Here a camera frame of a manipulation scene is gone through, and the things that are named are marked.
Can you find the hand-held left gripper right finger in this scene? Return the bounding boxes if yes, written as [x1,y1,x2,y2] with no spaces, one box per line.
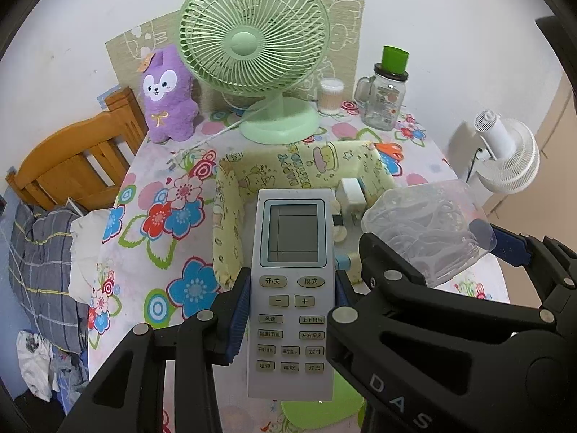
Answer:
[334,270,362,311]

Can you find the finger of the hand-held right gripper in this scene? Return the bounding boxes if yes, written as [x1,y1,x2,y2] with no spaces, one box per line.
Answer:
[469,219,577,322]
[326,233,558,362]

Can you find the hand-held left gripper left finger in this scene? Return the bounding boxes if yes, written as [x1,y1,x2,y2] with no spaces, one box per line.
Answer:
[56,267,252,433]

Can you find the white remote control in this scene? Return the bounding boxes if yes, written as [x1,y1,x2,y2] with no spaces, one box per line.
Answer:
[247,187,336,401]

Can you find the clear plastic floss pick container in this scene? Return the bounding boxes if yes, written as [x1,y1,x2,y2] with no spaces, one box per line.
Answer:
[361,179,497,287]

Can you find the light grey charger plug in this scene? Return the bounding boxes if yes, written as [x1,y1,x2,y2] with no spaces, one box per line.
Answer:
[338,178,368,215]

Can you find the patterned fabric storage box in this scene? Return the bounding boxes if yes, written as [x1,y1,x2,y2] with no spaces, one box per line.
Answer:
[212,140,397,289]

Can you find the white standing fan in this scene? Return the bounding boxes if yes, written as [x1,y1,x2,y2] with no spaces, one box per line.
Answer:
[448,109,541,194]

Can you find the floral tablecloth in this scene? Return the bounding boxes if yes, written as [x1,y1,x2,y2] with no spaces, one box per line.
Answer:
[88,99,510,433]

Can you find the beige door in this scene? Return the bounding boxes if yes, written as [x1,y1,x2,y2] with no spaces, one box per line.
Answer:
[532,76,577,307]

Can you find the green pad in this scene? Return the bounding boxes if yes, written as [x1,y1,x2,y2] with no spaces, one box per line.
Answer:
[279,388,366,431]

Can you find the orange scissors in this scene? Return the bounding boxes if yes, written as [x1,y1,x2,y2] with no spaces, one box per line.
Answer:
[374,142,404,163]

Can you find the white pillow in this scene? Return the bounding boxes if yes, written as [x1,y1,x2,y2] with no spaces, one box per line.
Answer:
[67,207,113,303]

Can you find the glass mug jar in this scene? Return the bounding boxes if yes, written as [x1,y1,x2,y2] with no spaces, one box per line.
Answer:
[354,64,409,132]

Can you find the cotton swab container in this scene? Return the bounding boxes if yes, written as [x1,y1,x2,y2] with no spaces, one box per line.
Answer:
[318,79,345,115]

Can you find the crumpled clothes pile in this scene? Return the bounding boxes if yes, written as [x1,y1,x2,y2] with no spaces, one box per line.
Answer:
[16,329,88,402]

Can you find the grey plaid bedding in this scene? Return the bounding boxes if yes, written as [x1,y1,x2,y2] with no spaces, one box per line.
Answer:
[6,201,91,355]

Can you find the green plastic cup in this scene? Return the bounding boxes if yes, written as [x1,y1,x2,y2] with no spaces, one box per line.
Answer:
[381,45,411,74]

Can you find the purple plush toy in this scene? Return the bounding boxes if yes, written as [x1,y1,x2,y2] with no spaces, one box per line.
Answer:
[137,45,199,144]

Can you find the wooden chair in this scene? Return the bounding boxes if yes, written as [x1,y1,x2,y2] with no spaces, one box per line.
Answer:
[5,87,149,212]

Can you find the beige patterned mat board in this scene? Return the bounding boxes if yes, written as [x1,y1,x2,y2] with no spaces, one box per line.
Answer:
[106,0,365,113]

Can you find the green desk fan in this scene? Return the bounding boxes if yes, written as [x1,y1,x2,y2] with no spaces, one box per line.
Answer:
[178,0,330,145]

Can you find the black fan cable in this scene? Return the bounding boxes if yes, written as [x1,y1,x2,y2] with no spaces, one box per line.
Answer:
[464,144,483,181]

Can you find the white fan cable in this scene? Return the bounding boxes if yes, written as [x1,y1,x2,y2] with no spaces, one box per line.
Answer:
[164,99,271,167]

